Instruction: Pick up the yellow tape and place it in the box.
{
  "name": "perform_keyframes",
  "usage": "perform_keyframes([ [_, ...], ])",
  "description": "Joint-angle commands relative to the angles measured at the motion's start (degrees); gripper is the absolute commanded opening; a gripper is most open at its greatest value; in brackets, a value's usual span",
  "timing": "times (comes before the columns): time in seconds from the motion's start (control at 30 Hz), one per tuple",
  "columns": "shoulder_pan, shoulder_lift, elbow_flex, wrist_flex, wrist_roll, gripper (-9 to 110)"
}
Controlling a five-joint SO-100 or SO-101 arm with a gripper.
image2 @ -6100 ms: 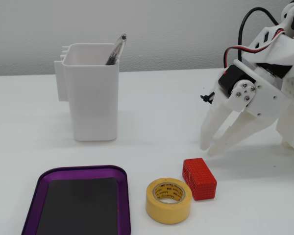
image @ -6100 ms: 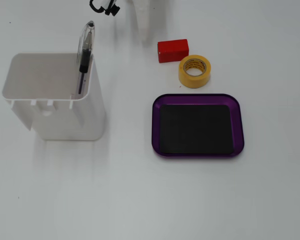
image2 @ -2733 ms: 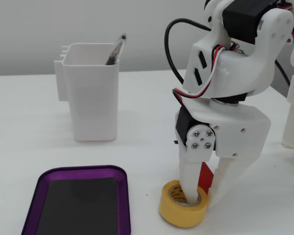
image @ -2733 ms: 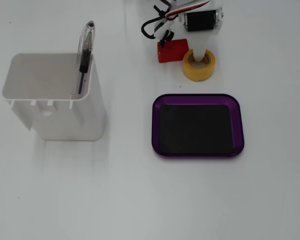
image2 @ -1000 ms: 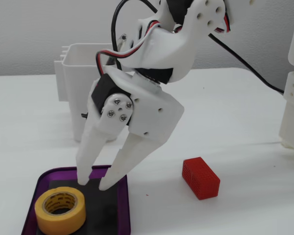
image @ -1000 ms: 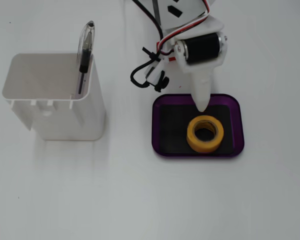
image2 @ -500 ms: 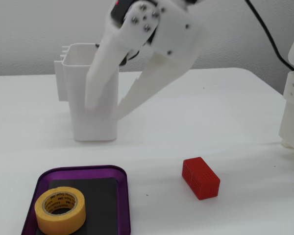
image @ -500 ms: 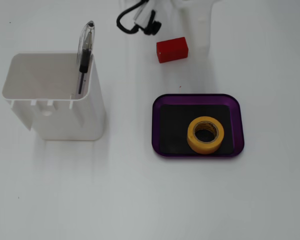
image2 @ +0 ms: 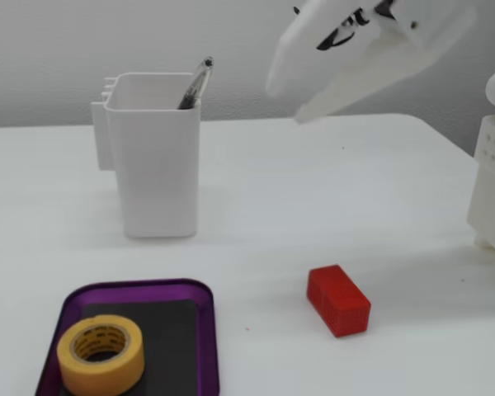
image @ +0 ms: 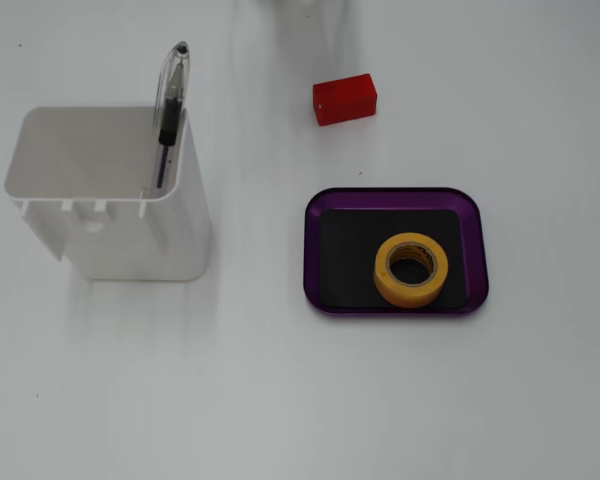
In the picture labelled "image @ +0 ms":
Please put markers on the white plastic pen holder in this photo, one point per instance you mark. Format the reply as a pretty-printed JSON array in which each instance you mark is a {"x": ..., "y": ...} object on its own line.
[{"x": 145, "y": 240}]

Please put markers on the purple metal tray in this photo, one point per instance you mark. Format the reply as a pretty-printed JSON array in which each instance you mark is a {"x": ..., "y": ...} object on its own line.
[{"x": 330, "y": 200}]

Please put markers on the clear black ballpoint pen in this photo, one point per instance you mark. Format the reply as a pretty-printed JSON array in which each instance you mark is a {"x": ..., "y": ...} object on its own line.
[{"x": 172, "y": 100}]

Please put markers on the red textured block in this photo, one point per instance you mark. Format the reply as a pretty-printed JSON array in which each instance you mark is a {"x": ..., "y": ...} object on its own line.
[{"x": 345, "y": 100}]

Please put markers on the yellow masking tape roll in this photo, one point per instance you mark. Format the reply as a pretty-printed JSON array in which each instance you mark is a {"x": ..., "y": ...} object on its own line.
[{"x": 410, "y": 295}]

